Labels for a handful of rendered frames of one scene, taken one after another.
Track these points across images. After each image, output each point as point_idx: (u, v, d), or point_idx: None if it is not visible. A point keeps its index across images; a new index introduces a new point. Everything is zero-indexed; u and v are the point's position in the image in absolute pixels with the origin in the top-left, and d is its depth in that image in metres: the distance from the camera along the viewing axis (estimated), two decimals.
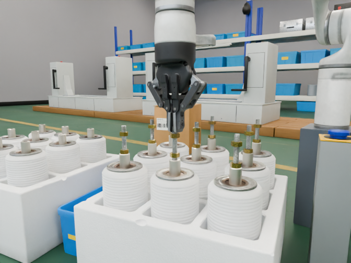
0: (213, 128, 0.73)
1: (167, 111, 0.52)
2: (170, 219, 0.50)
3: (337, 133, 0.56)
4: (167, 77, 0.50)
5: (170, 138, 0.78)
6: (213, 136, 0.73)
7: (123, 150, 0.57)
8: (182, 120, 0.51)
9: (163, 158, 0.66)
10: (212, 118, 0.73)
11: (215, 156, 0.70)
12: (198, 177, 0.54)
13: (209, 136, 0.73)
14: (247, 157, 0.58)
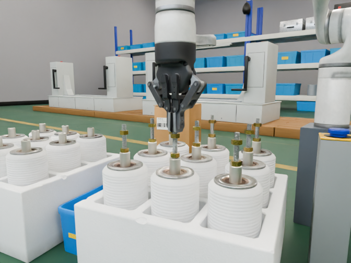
0: (213, 127, 0.73)
1: (167, 111, 0.52)
2: (170, 217, 0.50)
3: (337, 132, 0.56)
4: (167, 77, 0.50)
5: (170, 137, 0.78)
6: (213, 135, 0.73)
7: (123, 148, 0.57)
8: (182, 120, 0.51)
9: (163, 157, 0.66)
10: (212, 117, 0.73)
11: (215, 155, 0.70)
12: (198, 176, 0.54)
13: (209, 135, 0.73)
14: (247, 155, 0.58)
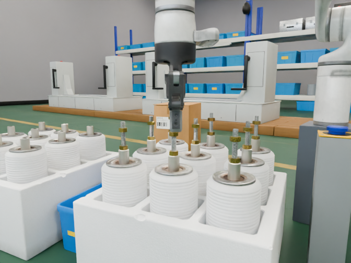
0: (212, 124, 0.73)
1: None
2: (168, 214, 0.50)
3: (335, 129, 0.56)
4: None
5: (169, 135, 0.78)
6: (212, 133, 0.73)
7: (121, 146, 0.57)
8: (176, 120, 0.47)
9: (162, 155, 0.66)
10: (211, 115, 0.73)
11: (214, 153, 0.70)
12: (197, 173, 0.54)
13: (208, 133, 0.73)
14: (246, 153, 0.58)
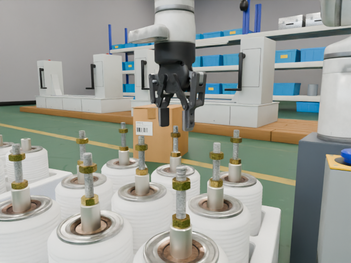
0: (173, 142, 0.52)
1: (193, 110, 0.49)
2: None
3: None
4: None
5: (119, 154, 0.57)
6: (171, 153, 0.53)
7: (14, 183, 0.36)
8: (160, 115, 0.55)
9: (96, 189, 0.45)
10: (173, 129, 0.52)
11: None
12: (47, 242, 0.30)
13: (175, 152, 0.54)
14: (213, 193, 0.37)
